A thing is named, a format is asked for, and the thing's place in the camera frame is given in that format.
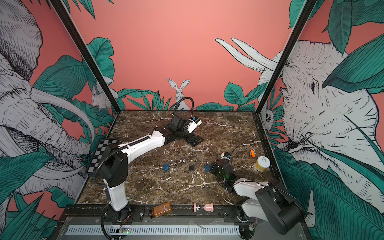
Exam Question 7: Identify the black white checkerboard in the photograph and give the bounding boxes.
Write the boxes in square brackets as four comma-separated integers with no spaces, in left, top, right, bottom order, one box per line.
[87,139,118,174]

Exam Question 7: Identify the white slotted cable duct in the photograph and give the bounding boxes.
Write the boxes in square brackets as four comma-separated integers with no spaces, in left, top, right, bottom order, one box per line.
[65,225,240,236]

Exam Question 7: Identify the yellow orange can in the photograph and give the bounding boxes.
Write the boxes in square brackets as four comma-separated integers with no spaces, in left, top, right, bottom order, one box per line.
[255,156,271,172]

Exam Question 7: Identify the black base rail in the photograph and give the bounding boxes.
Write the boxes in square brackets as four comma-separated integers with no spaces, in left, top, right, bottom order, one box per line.
[119,204,304,223]

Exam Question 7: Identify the orange brown box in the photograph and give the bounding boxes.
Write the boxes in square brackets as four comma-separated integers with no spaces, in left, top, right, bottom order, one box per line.
[150,202,172,218]

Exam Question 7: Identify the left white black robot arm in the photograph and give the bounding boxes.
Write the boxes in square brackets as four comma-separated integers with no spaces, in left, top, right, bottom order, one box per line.
[93,114,204,213]

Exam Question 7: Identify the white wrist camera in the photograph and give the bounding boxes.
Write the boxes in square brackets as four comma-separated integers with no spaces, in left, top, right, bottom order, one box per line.
[221,152,232,161]
[187,117,202,134]

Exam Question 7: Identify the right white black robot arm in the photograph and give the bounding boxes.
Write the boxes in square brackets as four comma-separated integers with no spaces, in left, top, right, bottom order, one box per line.
[210,158,307,235]

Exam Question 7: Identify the pink hourglass spool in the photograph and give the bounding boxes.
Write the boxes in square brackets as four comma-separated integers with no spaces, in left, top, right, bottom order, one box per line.
[193,203,214,213]

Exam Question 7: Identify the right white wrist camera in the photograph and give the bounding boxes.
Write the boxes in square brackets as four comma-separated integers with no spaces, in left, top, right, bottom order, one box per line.
[221,152,232,161]

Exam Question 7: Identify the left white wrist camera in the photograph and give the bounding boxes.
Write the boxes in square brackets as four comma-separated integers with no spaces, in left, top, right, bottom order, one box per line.
[187,117,202,134]

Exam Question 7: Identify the orange toy car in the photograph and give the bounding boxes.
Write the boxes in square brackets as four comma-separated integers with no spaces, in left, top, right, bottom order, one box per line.
[250,150,256,158]

